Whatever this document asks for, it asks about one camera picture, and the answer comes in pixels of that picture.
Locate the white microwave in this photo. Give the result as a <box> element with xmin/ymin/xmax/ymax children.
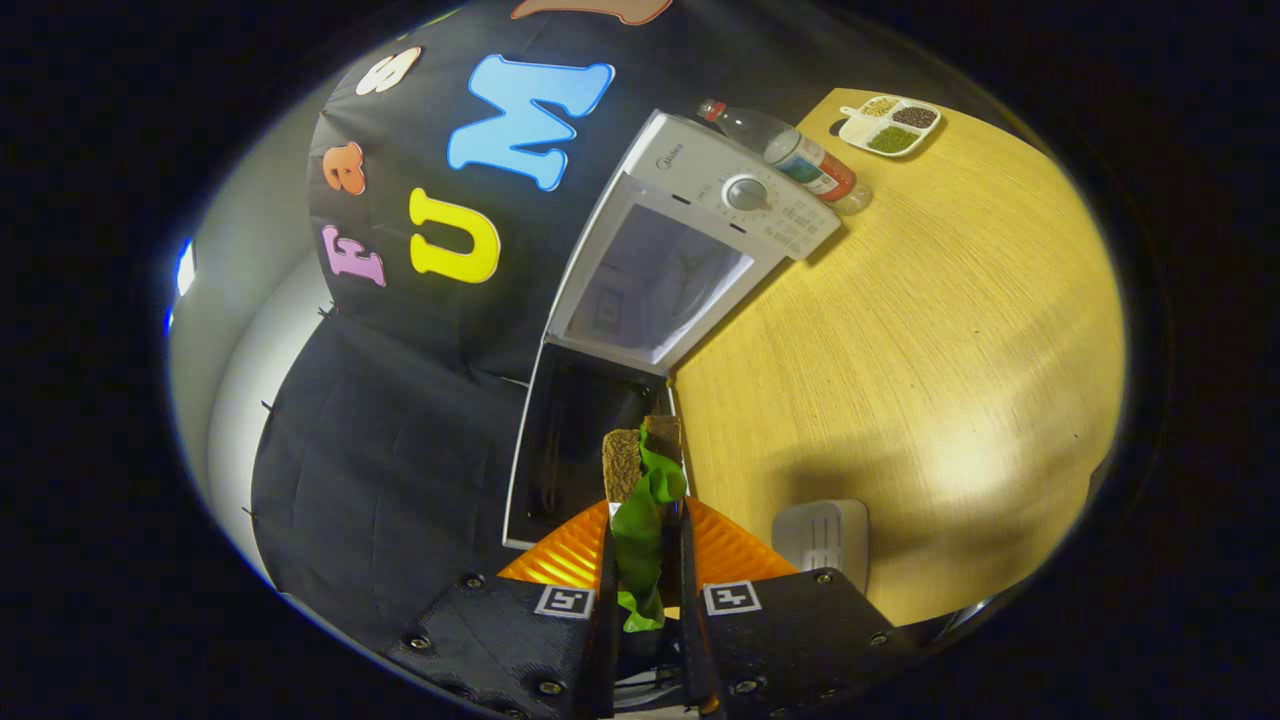
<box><xmin>503</xmin><ymin>108</ymin><xmax>843</xmax><ymax>551</ymax></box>

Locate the clear bottle with red label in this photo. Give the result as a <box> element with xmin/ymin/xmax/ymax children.
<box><xmin>697</xmin><ymin>98</ymin><xmax>873</xmax><ymax>216</ymax></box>

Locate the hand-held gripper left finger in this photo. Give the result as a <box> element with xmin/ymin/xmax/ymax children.
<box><xmin>385</xmin><ymin>498</ymin><xmax>621</xmax><ymax>720</ymax></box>

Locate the white ridged plate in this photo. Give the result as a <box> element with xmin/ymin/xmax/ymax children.
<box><xmin>772</xmin><ymin>499</ymin><xmax>871</xmax><ymax>596</ymax></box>

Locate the white divided spice dish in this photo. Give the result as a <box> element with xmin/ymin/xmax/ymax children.
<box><xmin>838</xmin><ymin>94</ymin><xmax>943</xmax><ymax>158</ymax></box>

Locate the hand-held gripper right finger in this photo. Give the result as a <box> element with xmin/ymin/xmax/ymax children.
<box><xmin>678</xmin><ymin>495</ymin><xmax>916</xmax><ymax>716</ymax></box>

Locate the black backdrop cloth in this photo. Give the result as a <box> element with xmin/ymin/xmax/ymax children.
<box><xmin>250</xmin><ymin>0</ymin><xmax>721</xmax><ymax>651</ymax></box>

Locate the lettuce sandwich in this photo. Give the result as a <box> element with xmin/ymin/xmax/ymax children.
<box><xmin>602</xmin><ymin>415</ymin><xmax>689</xmax><ymax>633</ymax></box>

